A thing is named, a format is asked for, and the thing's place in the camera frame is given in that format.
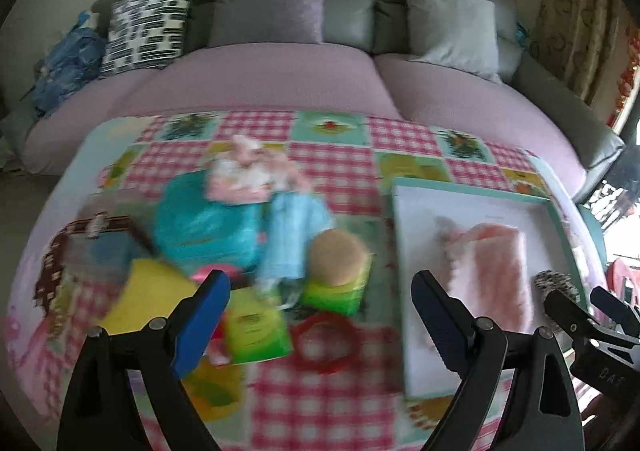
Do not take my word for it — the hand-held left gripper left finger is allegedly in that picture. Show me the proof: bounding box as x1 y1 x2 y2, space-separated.
56 269 232 451

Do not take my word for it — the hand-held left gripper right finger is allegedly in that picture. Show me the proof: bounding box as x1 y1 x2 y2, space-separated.
410 270 586 451

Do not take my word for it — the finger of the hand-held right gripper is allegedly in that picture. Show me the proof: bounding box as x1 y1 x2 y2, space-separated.
544 287 597 353
589 285 640 338

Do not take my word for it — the leopard print scrunchie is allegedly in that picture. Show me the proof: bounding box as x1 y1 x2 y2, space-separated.
532 270 581 304

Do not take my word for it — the green tissue pack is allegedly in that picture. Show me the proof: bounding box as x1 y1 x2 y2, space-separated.
300 253 376 317
222 287 293 366

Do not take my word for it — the yellow sponge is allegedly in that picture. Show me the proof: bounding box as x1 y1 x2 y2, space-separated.
100 258 201 337

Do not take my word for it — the pink fluffy towel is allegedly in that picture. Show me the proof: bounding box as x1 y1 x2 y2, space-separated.
432 216 533 352

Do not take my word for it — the red tape roll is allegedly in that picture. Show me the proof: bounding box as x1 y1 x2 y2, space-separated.
291 312 361 376

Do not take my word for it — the white tray with teal rim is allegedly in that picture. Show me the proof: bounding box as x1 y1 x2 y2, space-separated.
390 177 591 402

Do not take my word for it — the pink stool with holes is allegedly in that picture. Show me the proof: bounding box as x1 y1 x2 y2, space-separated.
604 255 640 308

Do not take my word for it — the small pink item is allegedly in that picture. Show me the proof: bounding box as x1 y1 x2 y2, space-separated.
191 265 240 284

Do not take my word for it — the teal chair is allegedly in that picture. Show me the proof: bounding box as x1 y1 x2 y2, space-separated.
577 203 607 257

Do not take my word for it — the black metal railing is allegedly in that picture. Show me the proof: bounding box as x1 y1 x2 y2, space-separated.
585 176 640 232

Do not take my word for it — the round tan puff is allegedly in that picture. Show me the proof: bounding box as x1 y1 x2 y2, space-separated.
307 228 371 288

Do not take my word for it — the blue face mask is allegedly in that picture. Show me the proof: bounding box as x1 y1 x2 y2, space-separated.
257 191 336 292

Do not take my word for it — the pink scrunchie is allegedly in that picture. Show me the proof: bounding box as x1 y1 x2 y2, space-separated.
205 135 306 206

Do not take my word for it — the red hanging decoration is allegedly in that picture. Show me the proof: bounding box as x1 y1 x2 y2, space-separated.
619 65 640 128

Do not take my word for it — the blue cloth pile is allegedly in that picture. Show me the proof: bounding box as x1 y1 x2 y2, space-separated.
32 11 108 119

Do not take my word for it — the grey pillow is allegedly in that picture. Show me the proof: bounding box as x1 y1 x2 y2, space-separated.
402 0 502 84

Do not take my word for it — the black and white patterned pillow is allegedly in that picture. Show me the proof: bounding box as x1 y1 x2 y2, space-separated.
99 0 195 79

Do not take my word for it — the beige patterned curtain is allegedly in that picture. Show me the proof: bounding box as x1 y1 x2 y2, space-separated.
527 0 640 106

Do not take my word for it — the grey sofa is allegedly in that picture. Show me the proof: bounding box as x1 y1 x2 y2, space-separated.
0 0 626 202

